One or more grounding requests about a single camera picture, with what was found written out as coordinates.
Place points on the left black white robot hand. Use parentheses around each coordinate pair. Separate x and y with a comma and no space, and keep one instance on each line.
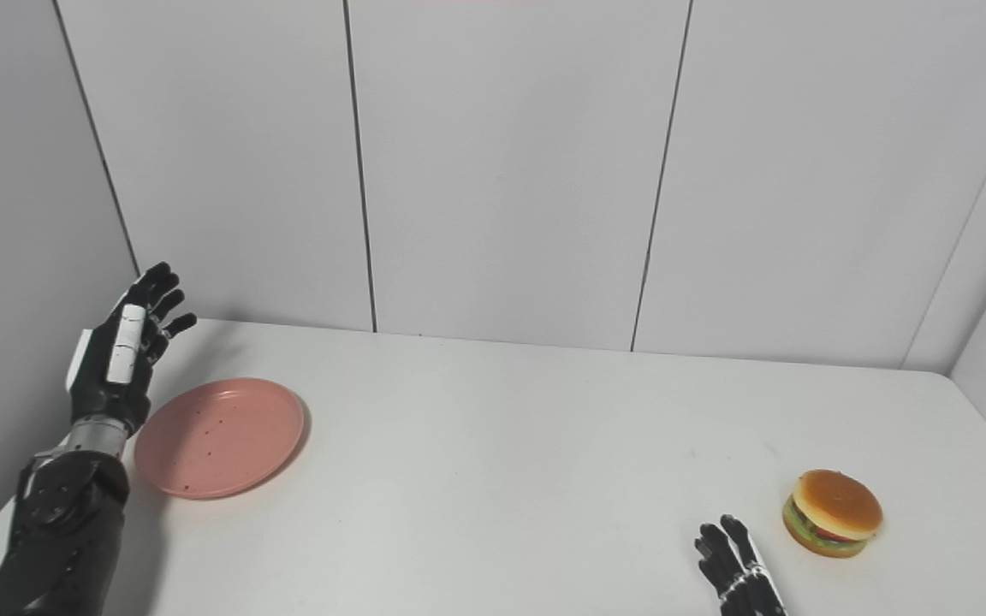
(112,368)

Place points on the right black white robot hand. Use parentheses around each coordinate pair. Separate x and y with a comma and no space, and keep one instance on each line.
(737,573)

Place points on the toy hamburger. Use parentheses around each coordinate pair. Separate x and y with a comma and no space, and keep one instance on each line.
(832,512)

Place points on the pink round plate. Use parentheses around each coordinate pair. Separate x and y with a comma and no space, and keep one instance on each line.
(219,438)

